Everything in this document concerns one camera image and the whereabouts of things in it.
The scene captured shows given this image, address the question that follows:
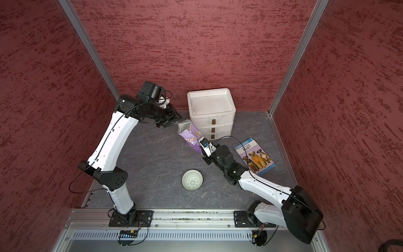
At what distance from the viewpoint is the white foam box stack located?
2.92 feet

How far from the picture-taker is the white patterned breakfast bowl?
0.85 meters

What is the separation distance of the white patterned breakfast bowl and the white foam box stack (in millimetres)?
237
